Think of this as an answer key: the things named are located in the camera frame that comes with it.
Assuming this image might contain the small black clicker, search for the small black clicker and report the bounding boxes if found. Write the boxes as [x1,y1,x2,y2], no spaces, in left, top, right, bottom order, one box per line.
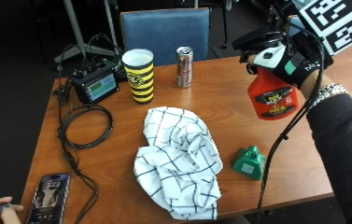
[0,203,13,219]

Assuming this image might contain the red spray bottle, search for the red spray bottle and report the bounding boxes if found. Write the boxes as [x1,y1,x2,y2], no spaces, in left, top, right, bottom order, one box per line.
[247,45,301,121]

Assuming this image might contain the black smartphone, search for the black smartphone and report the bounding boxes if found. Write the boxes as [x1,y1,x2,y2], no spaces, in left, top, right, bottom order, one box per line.
[25,173,72,224]

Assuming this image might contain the silver drink can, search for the silver drink can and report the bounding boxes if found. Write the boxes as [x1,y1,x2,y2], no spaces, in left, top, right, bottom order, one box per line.
[176,46,195,90]

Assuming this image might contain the white marker cube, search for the white marker cube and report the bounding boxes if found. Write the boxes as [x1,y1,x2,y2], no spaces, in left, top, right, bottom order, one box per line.
[291,0,352,57]

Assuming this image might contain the yellow black striped cup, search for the yellow black striped cup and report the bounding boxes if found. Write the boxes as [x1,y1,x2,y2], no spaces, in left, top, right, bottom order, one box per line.
[120,49,157,105]

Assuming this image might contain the black device with screen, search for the black device with screen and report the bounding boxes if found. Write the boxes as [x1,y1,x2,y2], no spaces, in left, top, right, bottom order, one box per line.
[69,63,120,105]

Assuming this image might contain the white checked cloth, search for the white checked cloth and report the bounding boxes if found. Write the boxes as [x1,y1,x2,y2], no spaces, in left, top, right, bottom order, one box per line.
[132,105,225,221]

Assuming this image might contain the grey metal stand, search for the grey metal stand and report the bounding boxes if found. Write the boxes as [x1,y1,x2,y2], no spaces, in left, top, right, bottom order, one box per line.
[52,0,120,64]

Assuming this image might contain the silver wrist bracelet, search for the silver wrist bracelet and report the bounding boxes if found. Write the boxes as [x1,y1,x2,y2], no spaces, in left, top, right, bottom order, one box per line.
[307,82,349,108]

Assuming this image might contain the coiled black cable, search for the coiled black cable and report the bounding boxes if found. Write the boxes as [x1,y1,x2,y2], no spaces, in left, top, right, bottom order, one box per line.
[56,104,115,150]

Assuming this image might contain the black glove cable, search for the black glove cable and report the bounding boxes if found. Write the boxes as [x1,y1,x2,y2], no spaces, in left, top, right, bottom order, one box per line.
[255,22,329,224]

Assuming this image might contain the black device cables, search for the black device cables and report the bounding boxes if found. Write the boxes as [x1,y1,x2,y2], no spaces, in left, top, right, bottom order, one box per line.
[51,32,121,105]

